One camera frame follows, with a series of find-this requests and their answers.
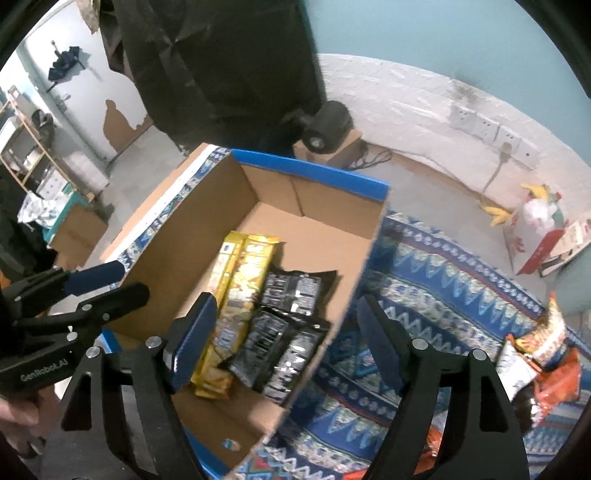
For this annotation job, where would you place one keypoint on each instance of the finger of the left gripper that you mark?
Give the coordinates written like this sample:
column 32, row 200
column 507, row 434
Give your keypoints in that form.
column 97, row 311
column 57, row 281

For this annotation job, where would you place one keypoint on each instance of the white booklet stack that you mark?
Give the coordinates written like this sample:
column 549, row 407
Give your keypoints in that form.
column 574, row 240

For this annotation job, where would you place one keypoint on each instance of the red white paper bag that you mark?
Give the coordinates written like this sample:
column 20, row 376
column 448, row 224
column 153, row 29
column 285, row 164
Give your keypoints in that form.
column 532, row 231

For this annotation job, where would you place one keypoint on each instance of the black curtain cloth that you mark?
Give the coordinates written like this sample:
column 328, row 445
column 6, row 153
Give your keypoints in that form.
column 237, row 74

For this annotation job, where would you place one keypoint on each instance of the blue cardboard box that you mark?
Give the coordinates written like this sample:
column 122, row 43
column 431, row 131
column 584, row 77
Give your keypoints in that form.
column 224, row 218

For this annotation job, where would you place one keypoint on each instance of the wooden shelf rack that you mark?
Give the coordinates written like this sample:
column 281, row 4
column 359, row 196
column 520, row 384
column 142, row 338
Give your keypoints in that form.
column 28, row 154

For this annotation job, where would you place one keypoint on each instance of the white wall socket strip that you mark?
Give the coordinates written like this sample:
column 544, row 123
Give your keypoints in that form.
column 494, row 134

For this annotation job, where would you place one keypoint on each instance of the person's left hand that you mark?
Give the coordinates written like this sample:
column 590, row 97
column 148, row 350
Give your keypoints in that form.
column 26, row 423

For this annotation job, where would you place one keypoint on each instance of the silver snack packet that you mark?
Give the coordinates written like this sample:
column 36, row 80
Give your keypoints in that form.
column 515, row 370

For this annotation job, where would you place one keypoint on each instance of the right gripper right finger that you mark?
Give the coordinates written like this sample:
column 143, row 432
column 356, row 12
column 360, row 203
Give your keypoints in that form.
column 482, row 437

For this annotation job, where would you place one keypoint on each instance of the light blue trash bin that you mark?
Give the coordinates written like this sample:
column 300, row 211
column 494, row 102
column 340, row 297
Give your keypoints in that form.
column 573, row 286

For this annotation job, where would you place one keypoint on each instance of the yellow biscuit pack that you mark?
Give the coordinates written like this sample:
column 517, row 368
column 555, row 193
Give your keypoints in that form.
column 211, row 378
column 224, row 265

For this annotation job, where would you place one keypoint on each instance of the orange chips bag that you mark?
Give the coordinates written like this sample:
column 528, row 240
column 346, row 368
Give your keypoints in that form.
column 536, row 401

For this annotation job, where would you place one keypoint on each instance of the orange striped snack bag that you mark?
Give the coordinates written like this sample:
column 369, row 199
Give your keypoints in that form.
column 546, row 338

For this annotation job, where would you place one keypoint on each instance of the black snack packet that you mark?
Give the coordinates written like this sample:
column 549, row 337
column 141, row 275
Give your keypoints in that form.
column 277, row 350
column 295, row 286

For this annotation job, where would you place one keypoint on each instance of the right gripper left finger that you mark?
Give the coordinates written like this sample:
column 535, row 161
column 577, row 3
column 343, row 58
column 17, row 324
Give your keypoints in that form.
column 92, row 439

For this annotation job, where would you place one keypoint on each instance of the banana peel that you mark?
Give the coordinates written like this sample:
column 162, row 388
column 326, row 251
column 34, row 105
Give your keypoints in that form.
column 498, row 215

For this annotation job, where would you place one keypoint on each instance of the patterned blue tablecloth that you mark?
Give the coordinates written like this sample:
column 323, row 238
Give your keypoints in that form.
column 336, row 423

